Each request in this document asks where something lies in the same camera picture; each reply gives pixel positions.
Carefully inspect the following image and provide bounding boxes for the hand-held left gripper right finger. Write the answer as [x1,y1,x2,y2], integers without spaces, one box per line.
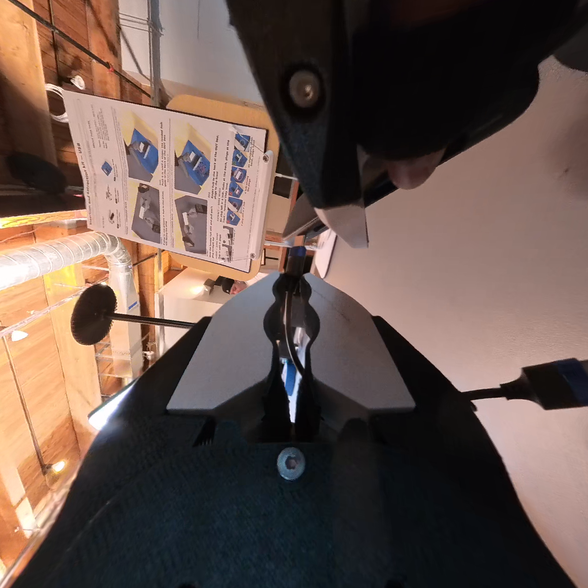
[294,272,416,439]

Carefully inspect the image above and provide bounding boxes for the silver ventilation duct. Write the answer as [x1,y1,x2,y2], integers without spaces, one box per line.
[0,231,143,364]

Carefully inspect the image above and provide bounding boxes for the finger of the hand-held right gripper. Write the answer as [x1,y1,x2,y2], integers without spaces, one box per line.
[316,204,369,249]
[356,146,399,208]

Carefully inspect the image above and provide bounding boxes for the black usb cable blue plugs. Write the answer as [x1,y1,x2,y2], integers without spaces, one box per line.
[281,246,588,410]

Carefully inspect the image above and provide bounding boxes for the thin black cable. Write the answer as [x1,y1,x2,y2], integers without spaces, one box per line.
[8,0,153,98]

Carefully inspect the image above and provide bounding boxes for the printed instruction poster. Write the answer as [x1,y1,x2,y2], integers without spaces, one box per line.
[62,89,268,275]

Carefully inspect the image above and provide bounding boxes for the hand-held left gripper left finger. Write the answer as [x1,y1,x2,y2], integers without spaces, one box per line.
[166,272,293,442]

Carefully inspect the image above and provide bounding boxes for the grey usb hub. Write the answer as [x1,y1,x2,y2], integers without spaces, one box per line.
[281,192,332,251]

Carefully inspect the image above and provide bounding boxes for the person's right hand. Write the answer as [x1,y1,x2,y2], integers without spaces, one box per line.
[387,148,447,190]

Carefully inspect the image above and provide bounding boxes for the black round lamp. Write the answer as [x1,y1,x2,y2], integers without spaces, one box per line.
[6,152,68,197]

